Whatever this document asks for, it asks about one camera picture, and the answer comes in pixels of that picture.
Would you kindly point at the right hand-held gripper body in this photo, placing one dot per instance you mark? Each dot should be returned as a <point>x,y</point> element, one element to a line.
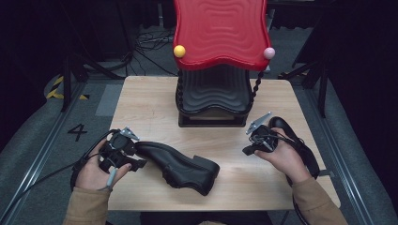
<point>264,139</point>

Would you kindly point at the person's right hand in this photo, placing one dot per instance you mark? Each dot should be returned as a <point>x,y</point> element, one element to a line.
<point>286,161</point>

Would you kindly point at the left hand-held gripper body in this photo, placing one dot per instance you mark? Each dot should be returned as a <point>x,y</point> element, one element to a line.
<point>117,150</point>

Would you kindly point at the black metal stand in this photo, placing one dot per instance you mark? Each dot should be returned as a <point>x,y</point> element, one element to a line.
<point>322,90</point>
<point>67,84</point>

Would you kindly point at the red and black shoe rack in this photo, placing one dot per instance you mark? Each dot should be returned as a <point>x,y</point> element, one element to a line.
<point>219,31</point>

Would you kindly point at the metal floor rail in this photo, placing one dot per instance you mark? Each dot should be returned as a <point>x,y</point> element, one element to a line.
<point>341,162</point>
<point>40,156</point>

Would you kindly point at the person's left hand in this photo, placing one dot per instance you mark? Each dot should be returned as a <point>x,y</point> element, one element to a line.
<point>92,175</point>

